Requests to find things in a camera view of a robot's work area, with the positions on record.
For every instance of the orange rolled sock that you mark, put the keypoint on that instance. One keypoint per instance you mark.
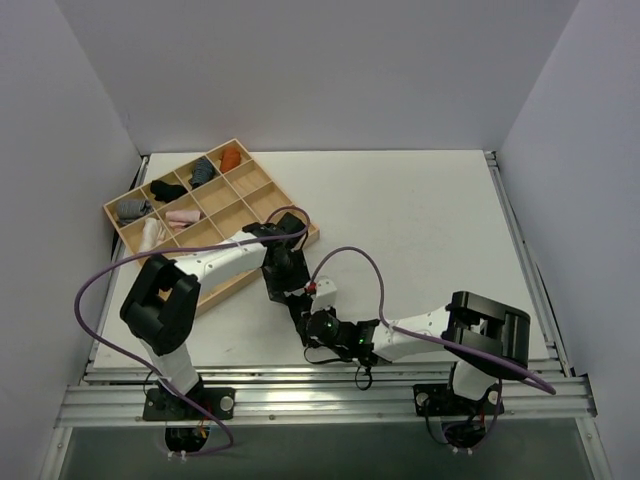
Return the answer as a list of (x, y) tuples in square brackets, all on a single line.
[(230, 158)]

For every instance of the grey striped rolled sock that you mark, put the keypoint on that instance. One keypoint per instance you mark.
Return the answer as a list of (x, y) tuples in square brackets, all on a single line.
[(129, 210)]

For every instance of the black rolled sock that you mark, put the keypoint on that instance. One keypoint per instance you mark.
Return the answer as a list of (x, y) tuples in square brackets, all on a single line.
[(165, 192)]

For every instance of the white rolled sock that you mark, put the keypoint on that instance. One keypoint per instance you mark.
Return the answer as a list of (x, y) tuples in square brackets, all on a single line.
[(153, 234)]

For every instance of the wooden compartment tray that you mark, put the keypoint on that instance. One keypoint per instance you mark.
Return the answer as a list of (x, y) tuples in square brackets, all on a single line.
[(204, 200)]

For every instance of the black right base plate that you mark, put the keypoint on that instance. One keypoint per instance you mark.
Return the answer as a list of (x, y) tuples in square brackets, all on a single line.
[(437, 400)]

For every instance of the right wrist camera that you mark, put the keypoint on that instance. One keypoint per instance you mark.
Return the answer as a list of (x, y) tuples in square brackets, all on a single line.
[(322, 305)]

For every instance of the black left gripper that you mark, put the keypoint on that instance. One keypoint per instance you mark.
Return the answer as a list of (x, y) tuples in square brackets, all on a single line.
[(279, 288)]

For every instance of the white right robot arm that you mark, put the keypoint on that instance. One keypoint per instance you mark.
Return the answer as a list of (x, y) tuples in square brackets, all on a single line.
[(489, 339)]

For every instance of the dark grey rolled sock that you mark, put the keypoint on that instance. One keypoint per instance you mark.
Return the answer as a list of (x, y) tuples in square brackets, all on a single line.
[(203, 171)]

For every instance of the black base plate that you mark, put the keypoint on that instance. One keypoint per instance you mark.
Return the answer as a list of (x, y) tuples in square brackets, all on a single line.
[(162, 406), (437, 400)]

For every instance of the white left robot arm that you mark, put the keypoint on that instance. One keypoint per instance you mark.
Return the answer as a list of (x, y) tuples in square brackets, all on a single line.
[(161, 306)]

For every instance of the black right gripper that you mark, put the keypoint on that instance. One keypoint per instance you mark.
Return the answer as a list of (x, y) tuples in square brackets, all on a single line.
[(302, 306)]

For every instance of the pink rolled sock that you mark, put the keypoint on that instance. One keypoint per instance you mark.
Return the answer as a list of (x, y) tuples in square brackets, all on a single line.
[(181, 219)]

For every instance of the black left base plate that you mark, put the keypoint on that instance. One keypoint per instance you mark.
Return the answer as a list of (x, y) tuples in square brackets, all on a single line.
[(162, 406)]

